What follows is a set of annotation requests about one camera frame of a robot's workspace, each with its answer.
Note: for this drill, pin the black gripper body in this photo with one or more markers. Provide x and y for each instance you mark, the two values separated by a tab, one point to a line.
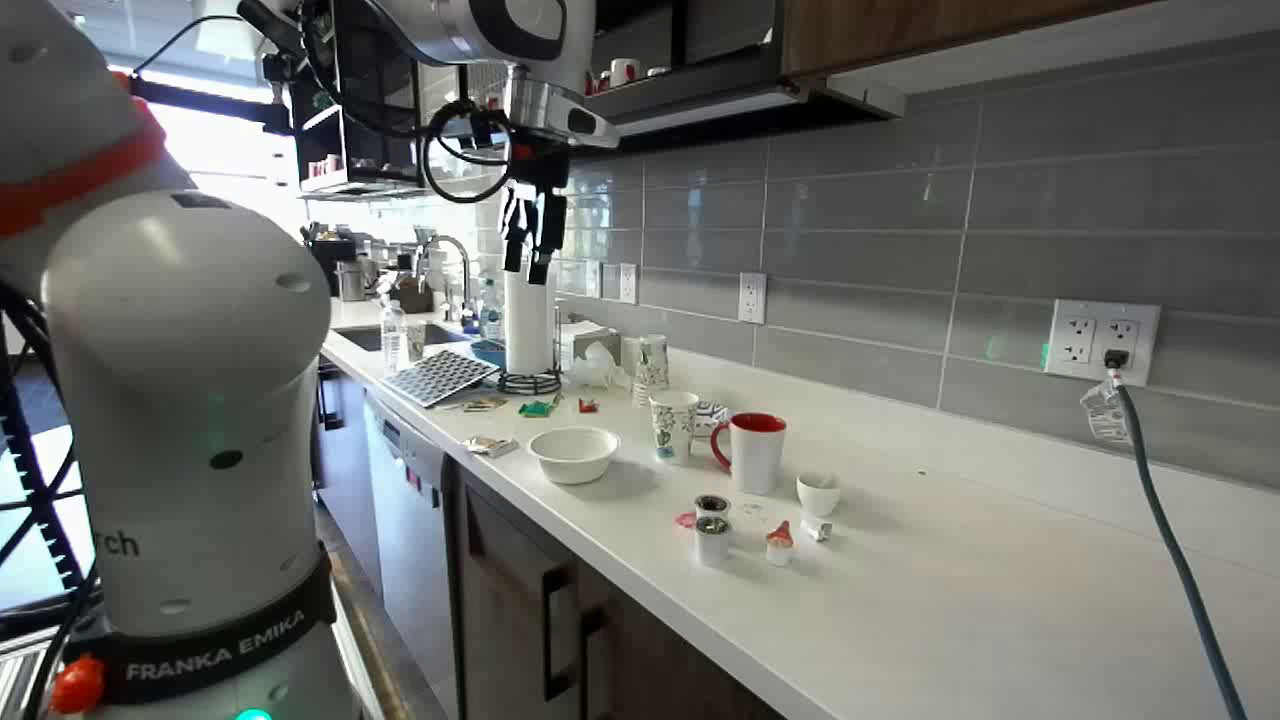
542	166

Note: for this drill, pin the clear glass cup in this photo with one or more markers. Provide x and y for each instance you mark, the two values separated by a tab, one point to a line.
674	429

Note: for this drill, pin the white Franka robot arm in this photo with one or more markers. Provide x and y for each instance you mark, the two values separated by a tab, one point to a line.
187	402

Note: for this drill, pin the white printed paper cup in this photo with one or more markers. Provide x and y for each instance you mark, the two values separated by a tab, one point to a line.
650	363

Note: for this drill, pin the small white cup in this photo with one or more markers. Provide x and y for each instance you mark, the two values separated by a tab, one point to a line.
818	495

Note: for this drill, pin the creamer cup red lid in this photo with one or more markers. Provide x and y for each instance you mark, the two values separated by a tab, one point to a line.
780	536

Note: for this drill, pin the white creamer cup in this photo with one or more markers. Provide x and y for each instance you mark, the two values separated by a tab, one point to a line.
818	528

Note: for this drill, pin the chrome faucet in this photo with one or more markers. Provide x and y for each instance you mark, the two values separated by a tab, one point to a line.
463	260

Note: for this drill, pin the white paper towel roll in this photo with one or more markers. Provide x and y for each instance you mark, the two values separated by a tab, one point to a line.
530	325

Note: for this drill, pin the crumpled clear plastic bag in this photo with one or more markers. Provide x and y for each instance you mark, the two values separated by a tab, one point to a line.
585	353

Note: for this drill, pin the blue patterned container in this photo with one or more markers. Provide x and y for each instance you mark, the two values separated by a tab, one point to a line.
491	353

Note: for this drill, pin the dark kettle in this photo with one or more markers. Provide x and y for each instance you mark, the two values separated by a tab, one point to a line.
407	285

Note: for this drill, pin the clear drinking glass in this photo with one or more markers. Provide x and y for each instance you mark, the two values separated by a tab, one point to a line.
415	341

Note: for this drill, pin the kitchen sink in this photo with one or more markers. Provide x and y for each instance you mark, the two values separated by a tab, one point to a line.
402	334

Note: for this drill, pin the clear plastic bottle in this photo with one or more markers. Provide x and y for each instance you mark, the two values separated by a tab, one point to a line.
389	334

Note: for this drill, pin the grey grid drying rack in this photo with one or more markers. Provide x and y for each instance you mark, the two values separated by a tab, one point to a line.
443	377

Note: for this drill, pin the red sauce packet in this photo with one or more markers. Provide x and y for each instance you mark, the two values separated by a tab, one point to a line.
585	402

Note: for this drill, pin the green foil packet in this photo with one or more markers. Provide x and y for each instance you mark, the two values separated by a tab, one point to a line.
538	411

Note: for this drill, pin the brown packet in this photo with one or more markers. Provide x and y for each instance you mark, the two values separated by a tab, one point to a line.
481	402

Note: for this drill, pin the black coffee machine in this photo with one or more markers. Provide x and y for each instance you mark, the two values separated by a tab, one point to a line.
353	266

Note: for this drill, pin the black shelving unit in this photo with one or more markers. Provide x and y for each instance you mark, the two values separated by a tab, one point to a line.
363	94

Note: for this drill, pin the clear snack packet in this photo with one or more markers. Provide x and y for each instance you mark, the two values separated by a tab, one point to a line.
491	445

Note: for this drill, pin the white ceramic bowl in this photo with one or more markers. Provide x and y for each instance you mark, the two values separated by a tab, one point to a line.
572	452

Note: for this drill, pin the white mug red inside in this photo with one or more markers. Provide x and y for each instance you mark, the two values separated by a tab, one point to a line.
745	452

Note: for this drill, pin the small red packet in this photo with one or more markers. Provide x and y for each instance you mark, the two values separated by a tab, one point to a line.
686	523

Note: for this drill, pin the small coffee pod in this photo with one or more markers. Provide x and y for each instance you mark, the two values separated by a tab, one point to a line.
712	541
712	505

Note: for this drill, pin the stainless dishwasher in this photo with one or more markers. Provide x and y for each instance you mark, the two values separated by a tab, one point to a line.
407	533

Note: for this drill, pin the wooden base cabinet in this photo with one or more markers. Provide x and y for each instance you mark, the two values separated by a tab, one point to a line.
514	625

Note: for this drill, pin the white outlet with plug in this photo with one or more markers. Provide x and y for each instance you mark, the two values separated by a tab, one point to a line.
1082	341

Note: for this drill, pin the white wall plate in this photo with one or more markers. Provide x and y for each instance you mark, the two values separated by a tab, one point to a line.
588	282

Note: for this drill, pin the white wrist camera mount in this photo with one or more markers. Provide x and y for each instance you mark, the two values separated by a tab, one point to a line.
592	131

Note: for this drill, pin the white double wall outlet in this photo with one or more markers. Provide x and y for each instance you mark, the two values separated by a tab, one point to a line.
622	282

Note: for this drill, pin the white single wall outlet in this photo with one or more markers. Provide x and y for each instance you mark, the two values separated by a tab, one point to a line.
755	298

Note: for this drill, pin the grey wall shelf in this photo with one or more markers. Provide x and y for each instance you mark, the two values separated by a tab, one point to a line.
745	101

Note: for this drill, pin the wooden wall cabinet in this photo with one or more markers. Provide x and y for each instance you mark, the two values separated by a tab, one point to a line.
935	25

